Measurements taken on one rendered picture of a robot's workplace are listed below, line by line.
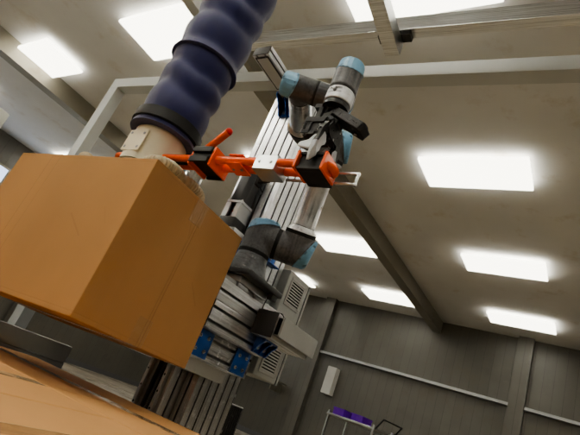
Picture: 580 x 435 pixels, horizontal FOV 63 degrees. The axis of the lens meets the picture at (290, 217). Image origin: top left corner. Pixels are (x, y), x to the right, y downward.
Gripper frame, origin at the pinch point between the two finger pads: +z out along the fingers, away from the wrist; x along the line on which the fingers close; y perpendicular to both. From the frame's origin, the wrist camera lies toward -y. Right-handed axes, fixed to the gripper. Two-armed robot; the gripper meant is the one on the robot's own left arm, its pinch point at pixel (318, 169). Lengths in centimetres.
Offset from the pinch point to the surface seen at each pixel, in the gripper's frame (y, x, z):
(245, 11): 49, 4, -60
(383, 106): 145, -286, -281
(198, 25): 58, 11, -47
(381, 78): 85, -158, -192
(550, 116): -16, -307, -280
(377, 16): 63, -92, -176
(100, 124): 381, -154, -148
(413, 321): 287, -1056, -279
